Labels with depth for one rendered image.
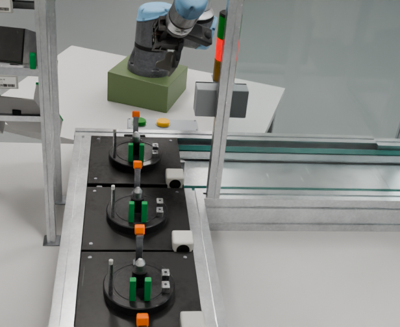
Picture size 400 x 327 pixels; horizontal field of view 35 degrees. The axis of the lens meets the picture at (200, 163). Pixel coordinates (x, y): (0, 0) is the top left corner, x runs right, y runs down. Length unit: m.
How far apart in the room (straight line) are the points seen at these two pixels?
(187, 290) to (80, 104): 1.07
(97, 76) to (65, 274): 1.20
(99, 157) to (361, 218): 0.70
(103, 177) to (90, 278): 0.37
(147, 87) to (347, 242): 0.88
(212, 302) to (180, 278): 0.08
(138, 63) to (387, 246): 1.02
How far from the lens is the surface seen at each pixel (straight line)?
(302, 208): 1.62
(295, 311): 1.43
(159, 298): 1.22
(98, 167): 1.63
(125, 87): 2.16
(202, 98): 1.44
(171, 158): 1.67
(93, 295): 1.26
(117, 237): 1.39
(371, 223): 1.72
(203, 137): 1.81
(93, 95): 2.25
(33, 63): 1.32
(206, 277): 1.33
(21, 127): 1.73
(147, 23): 2.11
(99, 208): 1.48
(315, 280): 1.52
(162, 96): 2.12
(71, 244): 1.40
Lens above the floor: 1.84
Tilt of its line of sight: 31 degrees down
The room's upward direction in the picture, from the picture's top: 6 degrees clockwise
